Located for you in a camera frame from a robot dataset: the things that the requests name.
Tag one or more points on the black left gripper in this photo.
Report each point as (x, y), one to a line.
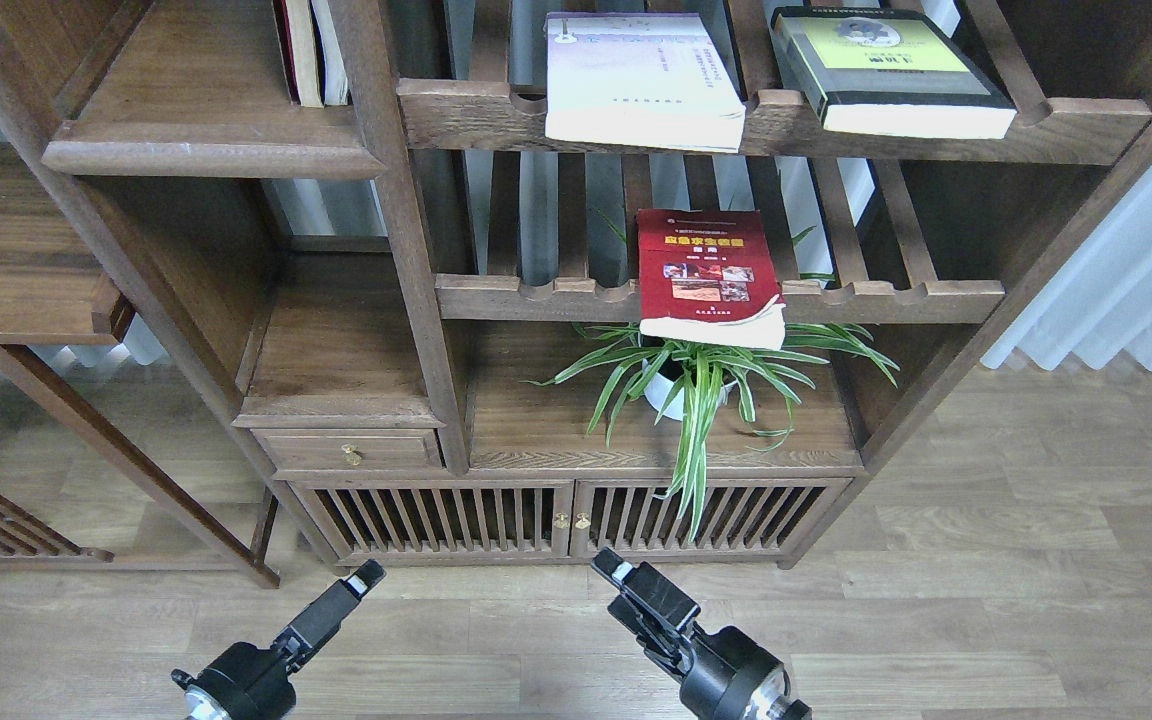
(245, 682)

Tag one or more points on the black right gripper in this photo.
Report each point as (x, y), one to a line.
(722, 676)

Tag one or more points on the red paperback book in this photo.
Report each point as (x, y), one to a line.
(708, 277)

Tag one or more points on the green black thick book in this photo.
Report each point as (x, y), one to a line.
(886, 72)

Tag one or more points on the wooden side shelf unit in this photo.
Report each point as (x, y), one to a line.
(53, 292)

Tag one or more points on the brass drawer knob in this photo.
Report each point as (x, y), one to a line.
(351, 456)

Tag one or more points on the green spider plant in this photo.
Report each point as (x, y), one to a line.
(621, 347)

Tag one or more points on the dark wooden bookshelf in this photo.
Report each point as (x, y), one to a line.
(394, 274)

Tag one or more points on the white paperback book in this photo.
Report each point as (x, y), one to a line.
(639, 79)

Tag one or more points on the white upright book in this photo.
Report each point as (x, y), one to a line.
(335, 80)

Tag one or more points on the dark red upright book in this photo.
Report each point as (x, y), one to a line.
(284, 30)

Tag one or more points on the white pleated curtain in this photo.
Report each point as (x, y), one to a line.
(1099, 305)

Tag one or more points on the beige upright book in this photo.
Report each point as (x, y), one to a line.
(305, 59)

